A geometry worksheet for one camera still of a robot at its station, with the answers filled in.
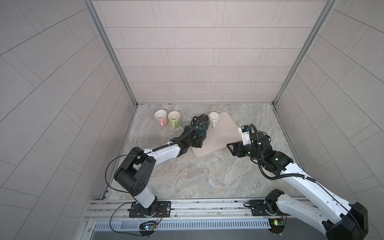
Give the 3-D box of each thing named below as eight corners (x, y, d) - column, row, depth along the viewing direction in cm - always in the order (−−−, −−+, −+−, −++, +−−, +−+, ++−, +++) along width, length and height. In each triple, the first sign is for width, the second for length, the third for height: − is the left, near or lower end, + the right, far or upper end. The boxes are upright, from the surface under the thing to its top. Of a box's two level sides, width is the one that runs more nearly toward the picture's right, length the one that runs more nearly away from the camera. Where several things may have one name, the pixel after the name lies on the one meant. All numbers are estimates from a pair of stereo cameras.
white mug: (208, 129, 102) (209, 123, 97) (208, 117, 109) (208, 111, 104) (219, 129, 102) (221, 123, 97) (218, 117, 109) (219, 111, 104)
